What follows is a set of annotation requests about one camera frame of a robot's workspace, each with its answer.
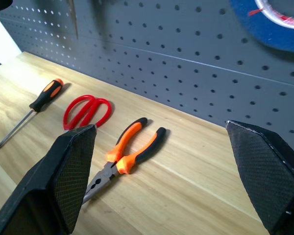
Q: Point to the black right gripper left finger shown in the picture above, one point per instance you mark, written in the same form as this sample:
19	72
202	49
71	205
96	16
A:
51	176

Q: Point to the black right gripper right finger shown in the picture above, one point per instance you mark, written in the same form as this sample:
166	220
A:
267	171

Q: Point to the blue tape roll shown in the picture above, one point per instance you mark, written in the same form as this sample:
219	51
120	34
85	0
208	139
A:
259	31

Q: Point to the grey perforated pegboard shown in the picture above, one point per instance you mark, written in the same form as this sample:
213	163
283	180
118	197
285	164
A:
161	73

